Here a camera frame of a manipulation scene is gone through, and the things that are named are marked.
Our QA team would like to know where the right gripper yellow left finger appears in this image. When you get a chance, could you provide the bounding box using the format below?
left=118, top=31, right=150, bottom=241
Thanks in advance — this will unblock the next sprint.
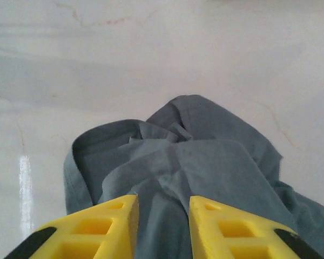
left=8, top=194, right=140, bottom=259

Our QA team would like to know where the gray t-shirt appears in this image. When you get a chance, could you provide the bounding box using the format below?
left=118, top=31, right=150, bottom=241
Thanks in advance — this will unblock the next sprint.
left=63, top=94, right=324, bottom=259

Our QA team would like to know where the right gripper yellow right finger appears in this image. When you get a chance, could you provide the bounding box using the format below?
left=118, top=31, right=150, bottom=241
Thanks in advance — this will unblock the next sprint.
left=188, top=195, right=324, bottom=259

